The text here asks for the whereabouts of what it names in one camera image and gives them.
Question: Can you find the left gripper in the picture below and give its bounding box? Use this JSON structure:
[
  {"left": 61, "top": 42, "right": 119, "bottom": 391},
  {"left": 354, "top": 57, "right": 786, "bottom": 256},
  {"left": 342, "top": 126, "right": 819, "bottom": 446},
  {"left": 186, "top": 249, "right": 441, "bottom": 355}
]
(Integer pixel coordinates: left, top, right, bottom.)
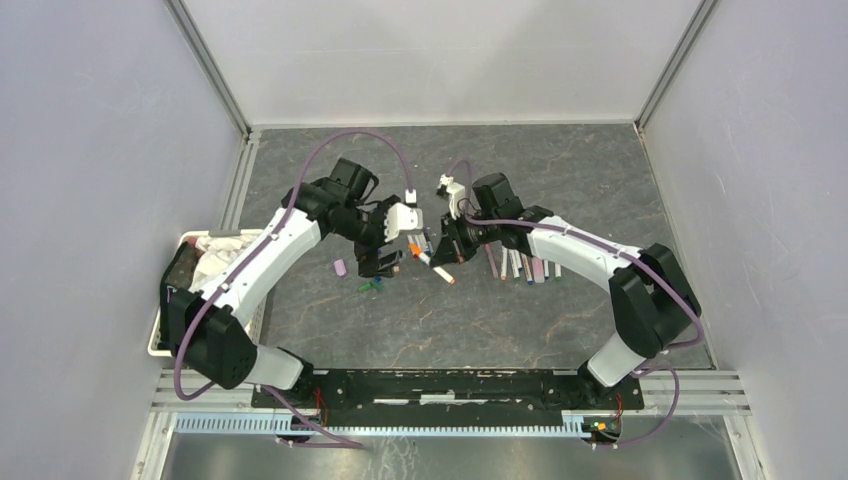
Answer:
[{"left": 332, "top": 196, "right": 403, "bottom": 278}]

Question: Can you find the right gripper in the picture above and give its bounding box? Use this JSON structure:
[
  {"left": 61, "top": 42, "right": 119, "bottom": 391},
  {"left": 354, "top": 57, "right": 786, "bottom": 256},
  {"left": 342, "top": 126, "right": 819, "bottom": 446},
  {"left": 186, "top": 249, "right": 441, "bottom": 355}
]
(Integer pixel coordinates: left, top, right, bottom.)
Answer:
[{"left": 431, "top": 208, "right": 500, "bottom": 267}]

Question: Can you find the white long nib marker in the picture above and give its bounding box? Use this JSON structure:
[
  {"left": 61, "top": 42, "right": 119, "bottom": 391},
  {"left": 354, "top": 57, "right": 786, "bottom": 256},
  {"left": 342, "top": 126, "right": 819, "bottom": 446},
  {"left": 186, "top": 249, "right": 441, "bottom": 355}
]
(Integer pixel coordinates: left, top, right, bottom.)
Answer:
[{"left": 432, "top": 267, "right": 455, "bottom": 284}]

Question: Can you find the pink highlighter cap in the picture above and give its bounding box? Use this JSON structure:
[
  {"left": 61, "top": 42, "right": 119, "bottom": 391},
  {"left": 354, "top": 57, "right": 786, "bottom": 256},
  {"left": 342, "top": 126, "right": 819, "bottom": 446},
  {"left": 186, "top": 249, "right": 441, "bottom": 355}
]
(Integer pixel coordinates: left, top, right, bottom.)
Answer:
[{"left": 333, "top": 259, "right": 348, "bottom": 277}]

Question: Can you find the pink white marker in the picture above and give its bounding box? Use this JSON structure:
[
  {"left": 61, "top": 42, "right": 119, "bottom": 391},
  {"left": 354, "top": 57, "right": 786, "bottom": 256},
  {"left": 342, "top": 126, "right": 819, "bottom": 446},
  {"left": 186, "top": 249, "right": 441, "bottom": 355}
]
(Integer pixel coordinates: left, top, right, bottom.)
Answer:
[{"left": 484, "top": 243, "right": 501, "bottom": 279}]

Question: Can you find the orange marker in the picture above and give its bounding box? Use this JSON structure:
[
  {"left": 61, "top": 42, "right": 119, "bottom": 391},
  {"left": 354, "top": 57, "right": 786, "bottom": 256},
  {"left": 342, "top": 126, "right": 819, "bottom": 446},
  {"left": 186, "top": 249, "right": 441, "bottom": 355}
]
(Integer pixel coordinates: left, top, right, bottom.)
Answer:
[{"left": 500, "top": 247, "right": 510, "bottom": 281}]

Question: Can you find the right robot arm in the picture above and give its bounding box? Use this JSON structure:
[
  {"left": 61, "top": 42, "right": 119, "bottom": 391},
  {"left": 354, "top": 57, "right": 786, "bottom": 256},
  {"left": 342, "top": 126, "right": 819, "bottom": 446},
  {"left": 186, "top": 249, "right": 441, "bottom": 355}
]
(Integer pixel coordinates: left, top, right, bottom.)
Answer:
[{"left": 431, "top": 173, "right": 704, "bottom": 408}]

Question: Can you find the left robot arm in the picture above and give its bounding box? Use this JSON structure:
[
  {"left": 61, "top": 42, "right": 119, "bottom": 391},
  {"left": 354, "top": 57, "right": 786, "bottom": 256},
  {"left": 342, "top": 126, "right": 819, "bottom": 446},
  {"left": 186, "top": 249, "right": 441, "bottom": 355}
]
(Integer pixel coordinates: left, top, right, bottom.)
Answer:
[{"left": 160, "top": 158, "right": 423, "bottom": 408}]

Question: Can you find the white plastic basket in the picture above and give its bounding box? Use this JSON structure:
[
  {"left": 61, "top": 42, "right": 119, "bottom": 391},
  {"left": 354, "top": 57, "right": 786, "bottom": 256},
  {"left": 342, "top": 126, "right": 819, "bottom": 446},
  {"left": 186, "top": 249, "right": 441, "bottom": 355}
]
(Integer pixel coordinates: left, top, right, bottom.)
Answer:
[{"left": 146, "top": 229, "right": 274, "bottom": 359}]

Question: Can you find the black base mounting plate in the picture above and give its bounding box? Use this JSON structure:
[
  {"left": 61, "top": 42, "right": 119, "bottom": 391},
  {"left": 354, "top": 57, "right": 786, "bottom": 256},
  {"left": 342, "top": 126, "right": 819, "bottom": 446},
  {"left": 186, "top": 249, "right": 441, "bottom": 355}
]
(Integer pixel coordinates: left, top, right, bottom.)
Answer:
[{"left": 282, "top": 369, "right": 645, "bottom": 427}]

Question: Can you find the crumpled white cloth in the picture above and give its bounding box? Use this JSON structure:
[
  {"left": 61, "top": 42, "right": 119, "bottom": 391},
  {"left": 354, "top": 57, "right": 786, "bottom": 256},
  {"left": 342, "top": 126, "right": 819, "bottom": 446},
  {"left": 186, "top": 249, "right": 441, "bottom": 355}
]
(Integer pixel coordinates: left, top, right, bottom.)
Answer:
[{"left": 180, "top": 229, "right": 260, "bottom": 292}]

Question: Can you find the black box in basket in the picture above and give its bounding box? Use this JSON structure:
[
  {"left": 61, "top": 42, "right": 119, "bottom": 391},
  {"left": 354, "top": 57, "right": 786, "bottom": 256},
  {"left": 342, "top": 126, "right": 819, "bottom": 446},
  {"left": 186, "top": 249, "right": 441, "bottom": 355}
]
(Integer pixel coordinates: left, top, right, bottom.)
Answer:
[{"left": 159, "top": 241, "right": 200, "bottom": 312}]

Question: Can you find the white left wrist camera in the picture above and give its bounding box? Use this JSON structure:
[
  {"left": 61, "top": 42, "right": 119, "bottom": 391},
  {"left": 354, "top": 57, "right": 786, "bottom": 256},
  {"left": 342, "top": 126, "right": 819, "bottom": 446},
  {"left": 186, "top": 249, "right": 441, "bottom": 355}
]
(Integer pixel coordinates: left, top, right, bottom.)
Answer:
[{"left": 384, "top": 202, "right": 424, "bottom": 242}]

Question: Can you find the slotted cable duct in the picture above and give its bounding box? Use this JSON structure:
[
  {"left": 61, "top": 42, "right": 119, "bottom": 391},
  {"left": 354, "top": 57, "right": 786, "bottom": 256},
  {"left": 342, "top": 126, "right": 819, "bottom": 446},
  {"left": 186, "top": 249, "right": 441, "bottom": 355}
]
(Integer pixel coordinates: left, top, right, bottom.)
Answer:
[{"left": 173, "top": 413, "right": 621, "bottom": 439}]

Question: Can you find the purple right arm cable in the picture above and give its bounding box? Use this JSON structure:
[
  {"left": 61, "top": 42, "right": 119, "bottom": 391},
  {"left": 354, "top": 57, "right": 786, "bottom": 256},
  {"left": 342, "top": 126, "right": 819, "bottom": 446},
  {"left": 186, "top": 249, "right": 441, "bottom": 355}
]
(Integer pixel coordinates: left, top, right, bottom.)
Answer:
[{"left": 445, "top": 158, "right": 707, "bottom": 447}]

